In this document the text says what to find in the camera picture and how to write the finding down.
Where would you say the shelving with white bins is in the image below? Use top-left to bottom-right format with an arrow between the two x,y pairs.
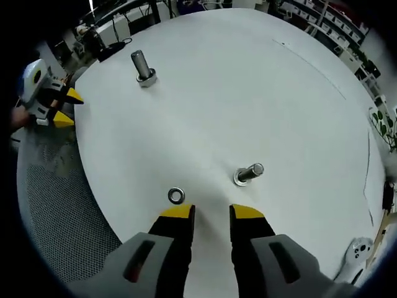
279,0 -> 373,47

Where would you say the black corded device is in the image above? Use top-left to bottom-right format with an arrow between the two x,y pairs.
98,37 -> 133,61

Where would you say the thick threaded steel stud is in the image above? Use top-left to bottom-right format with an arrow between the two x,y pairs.
130,49 -> 158,89

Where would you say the thin threaded steel stud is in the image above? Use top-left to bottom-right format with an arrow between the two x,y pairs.
233,163 -> 265,187

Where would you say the white handheld controller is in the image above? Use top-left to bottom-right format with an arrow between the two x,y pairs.
333,236 -> 375,280

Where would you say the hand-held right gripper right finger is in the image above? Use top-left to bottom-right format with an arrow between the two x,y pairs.
228,203 -> 357,298

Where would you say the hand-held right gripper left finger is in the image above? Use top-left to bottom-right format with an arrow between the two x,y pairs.
66,204 -> 196,298

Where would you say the green potted plant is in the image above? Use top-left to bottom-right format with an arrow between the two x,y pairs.
370,105 -> 397,153

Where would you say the person's left hand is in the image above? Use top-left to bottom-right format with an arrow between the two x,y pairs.
9,105 -> 33,128

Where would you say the grey mesh office chair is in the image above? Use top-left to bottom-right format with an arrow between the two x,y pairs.
17,124 -> 125,286

